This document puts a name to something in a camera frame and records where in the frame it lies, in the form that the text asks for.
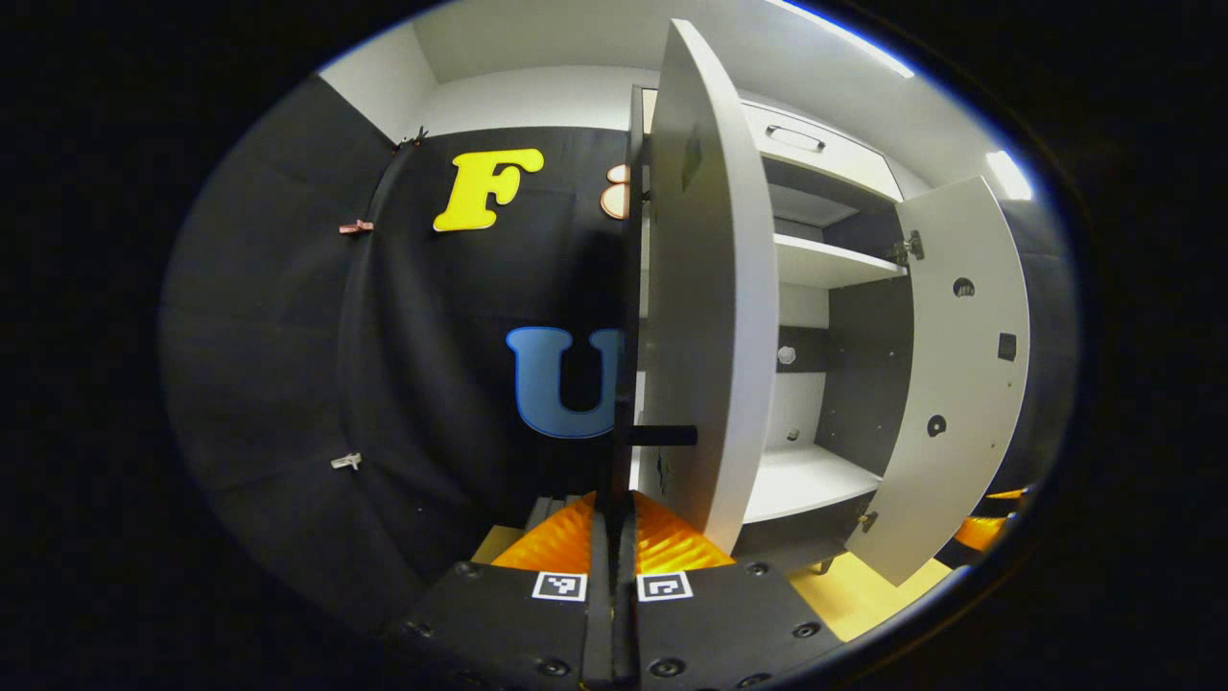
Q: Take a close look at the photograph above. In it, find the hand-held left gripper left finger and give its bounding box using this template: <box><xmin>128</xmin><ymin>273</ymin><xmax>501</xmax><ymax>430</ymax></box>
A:
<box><xmin>389</xmin><ymin>491</ymin><xmax>615</xmax><ymax>691</ymax></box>

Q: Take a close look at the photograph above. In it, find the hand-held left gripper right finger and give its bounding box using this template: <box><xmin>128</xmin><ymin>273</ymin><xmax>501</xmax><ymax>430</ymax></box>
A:
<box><xmin>614</xmin><ymin>489</ymin><xmax>845</xmax><ymax>691</ymax></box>

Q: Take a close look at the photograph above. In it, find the cabinet door with headphone sticker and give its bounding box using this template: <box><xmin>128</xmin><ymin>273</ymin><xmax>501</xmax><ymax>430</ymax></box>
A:
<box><xmin>844</xmin><ymin>176</ymin><xmax>1032</xmax><ymax>588</ymax></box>

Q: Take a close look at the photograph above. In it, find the white double-door shoe cabinet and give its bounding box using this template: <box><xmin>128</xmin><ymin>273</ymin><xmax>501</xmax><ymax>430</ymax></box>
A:
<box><xmin>624</xmin><ymin>84</ymin><xmax>917</xmax><ymax>577</ymax></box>

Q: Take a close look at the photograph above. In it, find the cabinet door with camera sticker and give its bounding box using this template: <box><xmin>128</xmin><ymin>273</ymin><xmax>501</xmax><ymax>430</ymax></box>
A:
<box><xmin>619</xmin><ymin>17</ymin><xmax>780</xmax><ymax>558</ymax></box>

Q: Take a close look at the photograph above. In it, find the white cabinet shelf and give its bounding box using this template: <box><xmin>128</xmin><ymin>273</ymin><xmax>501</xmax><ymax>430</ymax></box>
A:
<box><xmin>744</xmin><ymin>443</ymin><xmax>884</xmax><ymax>524</ymax></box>
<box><xmin>773</xmin><ymin>233</ymin><xmax>908</xmax><ymax>291</ymax></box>

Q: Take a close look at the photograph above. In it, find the white cabinet drawer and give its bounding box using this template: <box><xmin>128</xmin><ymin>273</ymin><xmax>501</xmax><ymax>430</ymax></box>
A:
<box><xmin>739</xmin><ymin>101</ymin><xmax>905</xmax><ymax>204</ymax></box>

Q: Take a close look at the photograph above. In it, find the short ceiling light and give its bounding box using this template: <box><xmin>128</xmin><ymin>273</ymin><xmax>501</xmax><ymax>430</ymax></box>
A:
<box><xmin>986</xmin><ymin>151</ymin><xmax>1034</xmax><ymax>202</ymax></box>

